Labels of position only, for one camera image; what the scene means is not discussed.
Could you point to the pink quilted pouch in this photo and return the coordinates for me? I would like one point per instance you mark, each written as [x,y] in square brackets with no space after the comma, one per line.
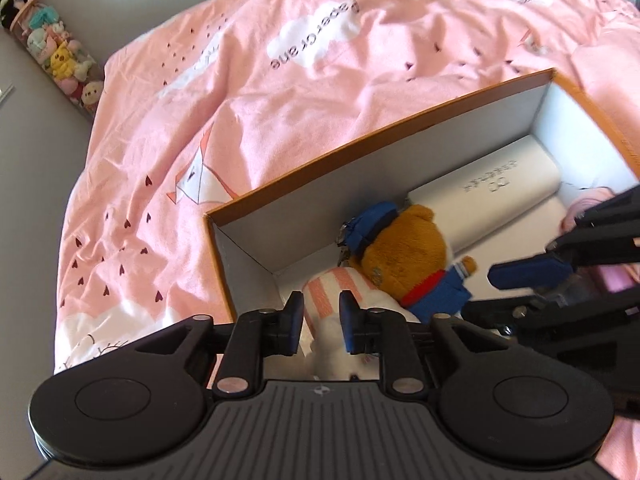
[584,210]

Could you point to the white glasses case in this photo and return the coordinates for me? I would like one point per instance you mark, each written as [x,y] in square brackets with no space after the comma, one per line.
[500,185]

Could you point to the clear tube of plush toys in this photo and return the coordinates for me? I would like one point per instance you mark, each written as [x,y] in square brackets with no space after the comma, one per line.
[62,60]

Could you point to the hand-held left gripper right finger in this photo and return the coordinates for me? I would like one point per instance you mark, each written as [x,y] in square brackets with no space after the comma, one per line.
[348,321]

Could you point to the orange cardboard box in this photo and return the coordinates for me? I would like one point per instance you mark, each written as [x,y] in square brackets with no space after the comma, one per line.
[310,220]

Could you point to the brown bear plush blue hat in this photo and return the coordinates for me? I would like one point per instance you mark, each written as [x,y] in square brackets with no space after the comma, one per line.
[405,260]

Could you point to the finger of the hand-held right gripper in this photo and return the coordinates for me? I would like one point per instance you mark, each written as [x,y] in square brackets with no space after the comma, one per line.
[530,271]
[505,312]

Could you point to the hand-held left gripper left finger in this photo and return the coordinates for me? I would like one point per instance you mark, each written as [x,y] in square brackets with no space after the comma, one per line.
[295,321]

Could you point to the pink printed blanket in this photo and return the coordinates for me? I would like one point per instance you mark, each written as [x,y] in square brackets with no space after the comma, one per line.
[250,85]

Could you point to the white plush toy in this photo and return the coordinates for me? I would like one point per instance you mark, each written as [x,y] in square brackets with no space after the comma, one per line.
[327,285]

